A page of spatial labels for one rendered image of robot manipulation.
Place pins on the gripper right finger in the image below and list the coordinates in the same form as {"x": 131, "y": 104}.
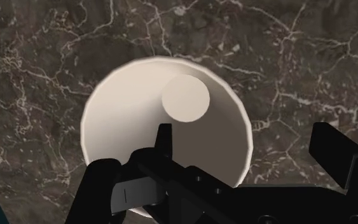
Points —
{"x": 336, "y": 152}

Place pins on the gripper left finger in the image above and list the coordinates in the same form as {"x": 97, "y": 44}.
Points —
{"x": 163, "y": 141}

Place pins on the white cup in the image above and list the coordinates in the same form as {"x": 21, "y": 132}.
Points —
{"x": 126, "y": 108}

